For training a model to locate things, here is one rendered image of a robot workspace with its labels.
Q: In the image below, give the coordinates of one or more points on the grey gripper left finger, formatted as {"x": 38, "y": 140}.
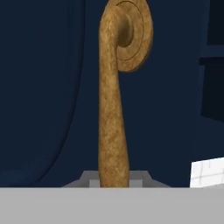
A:
{"x": 89, "y": 180}

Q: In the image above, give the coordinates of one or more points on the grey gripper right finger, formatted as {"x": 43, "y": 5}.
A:
{"x": 139, "y": 179}

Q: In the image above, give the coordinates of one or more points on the navy blue cabinet door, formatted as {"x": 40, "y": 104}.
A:
{"x": 163, "y": 116}

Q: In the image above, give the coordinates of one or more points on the navy blue cabinet run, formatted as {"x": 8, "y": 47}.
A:
{"x": 213, "y": 87}

